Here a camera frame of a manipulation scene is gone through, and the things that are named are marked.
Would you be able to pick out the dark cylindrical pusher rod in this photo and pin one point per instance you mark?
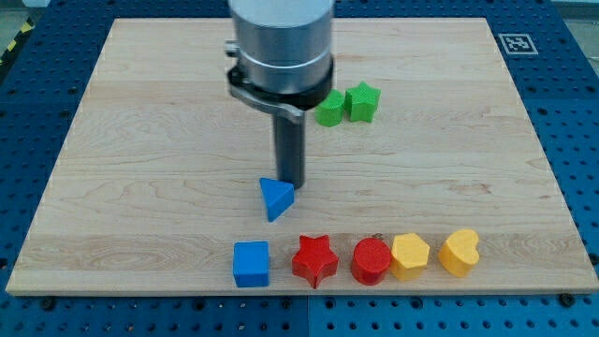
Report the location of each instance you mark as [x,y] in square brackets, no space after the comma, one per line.
[289,142]

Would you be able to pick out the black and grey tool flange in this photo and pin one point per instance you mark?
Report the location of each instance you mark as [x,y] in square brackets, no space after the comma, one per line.
[288,106]

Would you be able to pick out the blue triangle block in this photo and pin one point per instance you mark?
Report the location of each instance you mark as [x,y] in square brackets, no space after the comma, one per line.
[277,196]

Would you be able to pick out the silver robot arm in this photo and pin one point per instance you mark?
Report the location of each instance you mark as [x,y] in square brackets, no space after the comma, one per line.
[284,67]

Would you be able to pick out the blue cube block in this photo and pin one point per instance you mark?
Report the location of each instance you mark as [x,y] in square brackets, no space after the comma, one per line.
[251,264]

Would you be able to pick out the green cylinder block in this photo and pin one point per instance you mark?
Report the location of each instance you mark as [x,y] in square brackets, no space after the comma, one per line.
[329,112]

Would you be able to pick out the green star block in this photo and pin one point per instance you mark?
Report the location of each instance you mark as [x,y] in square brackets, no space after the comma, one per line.
[361,102]

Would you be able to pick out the red star block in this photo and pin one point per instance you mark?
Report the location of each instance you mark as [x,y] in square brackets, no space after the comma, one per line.
[314,260]

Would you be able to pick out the wooden board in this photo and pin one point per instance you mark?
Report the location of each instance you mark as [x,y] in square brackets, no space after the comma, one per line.
[158,176]

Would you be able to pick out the red cylinder block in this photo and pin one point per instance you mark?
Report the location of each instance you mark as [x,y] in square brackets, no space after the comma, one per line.
[370,262]

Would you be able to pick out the yellow hexagon block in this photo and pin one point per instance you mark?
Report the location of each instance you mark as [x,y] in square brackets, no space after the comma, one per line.
[410,255]

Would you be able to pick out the yellow heart block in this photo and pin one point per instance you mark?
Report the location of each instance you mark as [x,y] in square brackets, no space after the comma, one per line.
[459,254]

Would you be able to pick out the white fiducial marker tag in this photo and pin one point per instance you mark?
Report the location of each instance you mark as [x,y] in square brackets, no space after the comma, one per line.
[517,44]

